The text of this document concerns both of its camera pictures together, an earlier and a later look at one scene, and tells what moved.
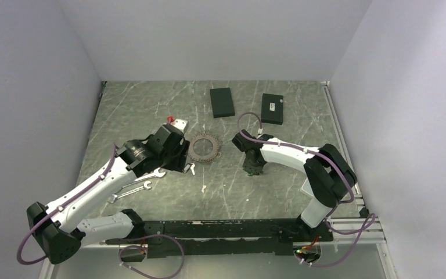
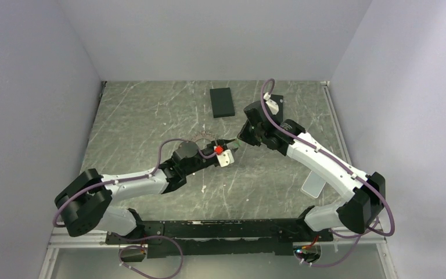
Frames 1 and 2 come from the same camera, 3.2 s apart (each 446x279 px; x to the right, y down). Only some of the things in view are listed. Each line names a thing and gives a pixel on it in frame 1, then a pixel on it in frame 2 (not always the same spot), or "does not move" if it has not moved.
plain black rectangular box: (222, 103) does not move
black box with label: (272, 111) does not move
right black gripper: (255, 170) -> (244, 136)
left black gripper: (179, 163) -> (218, 143)
